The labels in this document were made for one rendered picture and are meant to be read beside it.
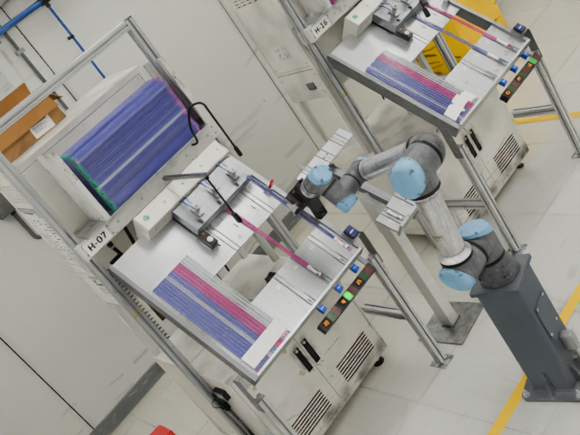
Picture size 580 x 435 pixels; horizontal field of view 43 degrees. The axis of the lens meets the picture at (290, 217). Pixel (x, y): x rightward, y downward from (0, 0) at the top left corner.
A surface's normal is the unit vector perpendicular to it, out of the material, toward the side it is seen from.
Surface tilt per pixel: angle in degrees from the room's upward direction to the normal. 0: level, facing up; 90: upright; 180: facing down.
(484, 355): 0
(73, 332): 90
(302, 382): 90
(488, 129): 90
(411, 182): 82
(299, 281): 47
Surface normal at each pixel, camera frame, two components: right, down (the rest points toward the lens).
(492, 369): -0.54, -0.74
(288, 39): -0.60, 0.67
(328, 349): 0.59, 0.00
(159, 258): 0.07, -0.50
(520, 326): -0.44, 0.66
